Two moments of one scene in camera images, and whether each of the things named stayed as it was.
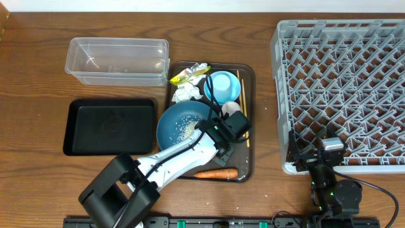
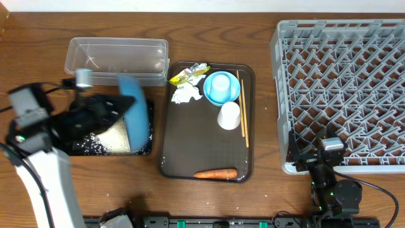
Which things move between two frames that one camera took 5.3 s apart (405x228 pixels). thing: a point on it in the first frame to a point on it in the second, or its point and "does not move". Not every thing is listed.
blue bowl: [179, 120] to [137, 116]
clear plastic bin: [118, 62] does not move
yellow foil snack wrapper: [187, 75] does not move
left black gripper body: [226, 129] to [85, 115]
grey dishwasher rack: [347, 75] does not move
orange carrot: [219, 173] does not move
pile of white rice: [184, 127] to [113, 140]
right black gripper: [293, 153] does not move
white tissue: [186, 90] does not move
